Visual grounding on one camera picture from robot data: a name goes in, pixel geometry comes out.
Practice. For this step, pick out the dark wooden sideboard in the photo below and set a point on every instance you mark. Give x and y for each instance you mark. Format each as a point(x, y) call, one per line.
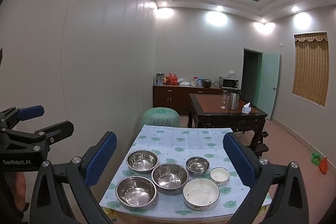
point(170, 98)

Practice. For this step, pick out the large steel bowl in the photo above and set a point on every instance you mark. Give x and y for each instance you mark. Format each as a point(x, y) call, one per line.
point(170, 178)
point(135, 191)
point(141, 161)

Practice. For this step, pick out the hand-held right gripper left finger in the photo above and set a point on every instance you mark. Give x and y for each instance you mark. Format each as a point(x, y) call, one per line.
point(102, 158)

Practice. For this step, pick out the small white enamel bowl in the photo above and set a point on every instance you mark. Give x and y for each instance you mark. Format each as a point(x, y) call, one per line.
point(220, 174)

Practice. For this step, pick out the red plastic bag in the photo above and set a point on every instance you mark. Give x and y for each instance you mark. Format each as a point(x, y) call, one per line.
point(172, 79)

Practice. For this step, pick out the dark wooden table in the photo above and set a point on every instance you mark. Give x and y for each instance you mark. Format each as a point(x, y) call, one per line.
point(218, 103)

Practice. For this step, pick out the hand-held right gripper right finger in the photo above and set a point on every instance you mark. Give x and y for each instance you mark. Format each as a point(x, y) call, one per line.
point(237, 158)

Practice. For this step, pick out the green floor toy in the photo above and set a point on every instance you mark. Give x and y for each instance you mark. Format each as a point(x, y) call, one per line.
point(315, 157)

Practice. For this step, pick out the orange floor toy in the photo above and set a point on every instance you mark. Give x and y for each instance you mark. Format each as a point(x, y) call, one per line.
point(323, 165)

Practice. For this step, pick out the clear glass bottle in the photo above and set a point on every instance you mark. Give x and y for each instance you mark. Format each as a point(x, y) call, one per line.
point(224, 100)

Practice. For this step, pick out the steel thermos kettle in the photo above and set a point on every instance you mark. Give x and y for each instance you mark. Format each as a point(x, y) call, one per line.
point(234, 100)

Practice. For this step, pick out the small steel bowl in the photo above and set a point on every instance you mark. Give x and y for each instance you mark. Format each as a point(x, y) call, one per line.
point(197, 165)

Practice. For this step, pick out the dark wooden bench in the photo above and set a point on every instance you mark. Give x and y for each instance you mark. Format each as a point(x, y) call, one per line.
point(262, 148)

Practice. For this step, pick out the large white enamel bowl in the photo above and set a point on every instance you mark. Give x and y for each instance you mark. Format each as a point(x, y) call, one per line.
point(200, 192)

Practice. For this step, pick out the green cloud print tablecloth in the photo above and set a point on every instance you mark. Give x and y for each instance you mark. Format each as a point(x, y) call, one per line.
point(183, 140)

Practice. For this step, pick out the white microwave oven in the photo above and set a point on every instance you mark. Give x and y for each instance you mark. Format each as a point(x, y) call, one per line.
point(229, 82)

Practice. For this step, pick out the person's left hand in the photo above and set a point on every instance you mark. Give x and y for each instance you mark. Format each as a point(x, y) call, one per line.
point(20, 187)

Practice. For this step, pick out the green door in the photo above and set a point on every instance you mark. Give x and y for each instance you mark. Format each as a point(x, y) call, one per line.
point(270, 85)

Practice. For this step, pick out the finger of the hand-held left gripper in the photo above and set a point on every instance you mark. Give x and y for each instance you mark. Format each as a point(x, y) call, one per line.
point(59, 129)
point(30, 112)

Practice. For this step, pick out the dark rice cooker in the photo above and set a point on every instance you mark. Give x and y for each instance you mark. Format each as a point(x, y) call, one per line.
point(207, 83)

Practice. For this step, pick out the clear storage jar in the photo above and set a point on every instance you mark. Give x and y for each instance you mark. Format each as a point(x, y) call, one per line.
point(159, 79)

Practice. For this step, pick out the white tissue box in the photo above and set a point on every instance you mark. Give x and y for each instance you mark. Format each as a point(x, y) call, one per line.
point(246, 108)

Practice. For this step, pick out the striped window blind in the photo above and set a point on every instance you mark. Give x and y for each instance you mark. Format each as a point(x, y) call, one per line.
point(311, 69)

